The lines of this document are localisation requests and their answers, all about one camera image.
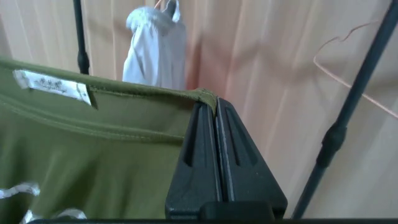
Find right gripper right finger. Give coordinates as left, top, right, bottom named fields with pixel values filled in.
left=215, top=96, right=289, bottom=218

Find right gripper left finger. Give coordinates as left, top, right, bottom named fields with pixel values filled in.
left=164, top=101, right=222, bottom=219

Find olive green garment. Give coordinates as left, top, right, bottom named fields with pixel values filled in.
left=0, top=55, right=218, bottom=220

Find pale grey shorts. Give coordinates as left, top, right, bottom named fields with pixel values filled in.
left=122, top=5, right=188, bottom=91

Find black clothes rack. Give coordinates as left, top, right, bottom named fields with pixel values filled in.
left=72, top=0, right=398, bottom=219

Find pink clothes hanger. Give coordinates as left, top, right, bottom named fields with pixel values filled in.
left=312, top=20, right=398, bottom=120

